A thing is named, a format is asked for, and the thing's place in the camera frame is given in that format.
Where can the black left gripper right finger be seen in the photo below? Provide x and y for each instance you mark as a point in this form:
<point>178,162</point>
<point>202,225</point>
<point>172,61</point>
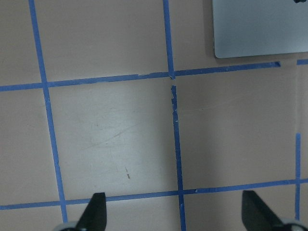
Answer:
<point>257,216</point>

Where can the silver laptop notebook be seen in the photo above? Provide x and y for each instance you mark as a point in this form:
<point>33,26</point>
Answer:
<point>244,28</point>

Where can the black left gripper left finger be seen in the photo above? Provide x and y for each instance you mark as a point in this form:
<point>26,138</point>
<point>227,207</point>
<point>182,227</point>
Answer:
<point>94,217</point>

